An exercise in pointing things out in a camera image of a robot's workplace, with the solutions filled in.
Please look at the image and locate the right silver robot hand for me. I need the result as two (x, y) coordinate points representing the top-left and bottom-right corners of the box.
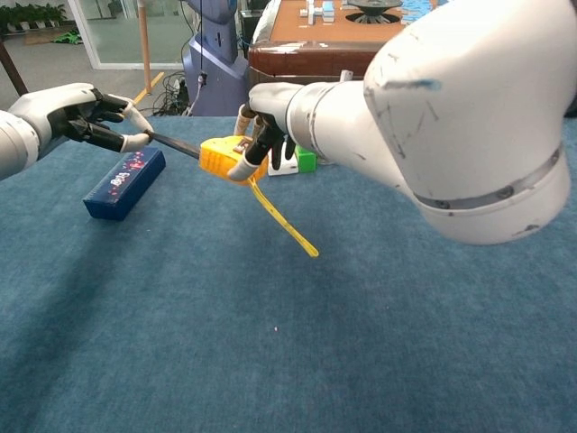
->
(226, 81), (307, 182)

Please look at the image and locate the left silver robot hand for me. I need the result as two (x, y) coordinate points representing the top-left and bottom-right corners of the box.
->
(8, 82), (155, 154)

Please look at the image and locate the yellow tape measure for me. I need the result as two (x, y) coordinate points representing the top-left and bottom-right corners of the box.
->
(148, 130), (320, 259)

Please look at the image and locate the brown mahjong table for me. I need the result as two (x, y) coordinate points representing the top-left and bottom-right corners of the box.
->
(247, 0), (434, 85)

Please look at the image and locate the dark table leg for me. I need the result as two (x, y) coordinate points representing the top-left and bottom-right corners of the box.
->
(0, 38), (28, 97)

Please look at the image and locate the white framed glass partition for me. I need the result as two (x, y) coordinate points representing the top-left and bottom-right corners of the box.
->
(67, 0), (199, 71)

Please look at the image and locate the small white box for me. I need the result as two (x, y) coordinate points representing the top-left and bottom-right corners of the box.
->
(267, 152), (299, 177)

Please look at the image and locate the green toy brick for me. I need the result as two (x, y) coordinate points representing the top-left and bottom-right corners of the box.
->
(295, 146), (318, 174)

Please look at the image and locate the green cloth on floor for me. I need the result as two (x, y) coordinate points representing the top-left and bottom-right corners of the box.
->
(51, 29), (85, 46)

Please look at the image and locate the row of potted plants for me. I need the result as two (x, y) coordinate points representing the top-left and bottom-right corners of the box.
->
(0, 3), (68, 32)

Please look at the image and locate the dark blue rectangular box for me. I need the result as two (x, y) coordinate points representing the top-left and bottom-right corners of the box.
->
(82, 146), (167, 222)

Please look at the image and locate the stack of white mahjong tiles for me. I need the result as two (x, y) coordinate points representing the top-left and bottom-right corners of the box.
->
(300, 0), (337, 24)

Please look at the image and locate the wooden pole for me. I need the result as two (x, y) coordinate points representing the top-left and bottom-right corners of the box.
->
(137, 0), (153, 94)

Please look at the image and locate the black mahjong table centre dome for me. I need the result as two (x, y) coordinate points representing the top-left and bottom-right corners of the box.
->
(344, 0), (405, 23)

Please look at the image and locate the pile of blue mahjong tiles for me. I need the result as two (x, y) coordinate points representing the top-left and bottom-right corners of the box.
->
(400, 0), (436, 26)

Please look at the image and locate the blue felt table cover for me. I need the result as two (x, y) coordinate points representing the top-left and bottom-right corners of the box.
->
(0, 115), (577, 433)

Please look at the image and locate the blue-grey machine pedestal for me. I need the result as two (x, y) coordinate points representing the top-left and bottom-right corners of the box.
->
(181, 0), (250, 117)

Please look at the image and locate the tangle of black floor cables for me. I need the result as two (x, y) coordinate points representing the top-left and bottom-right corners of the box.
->
(151, 71), (195, 117)

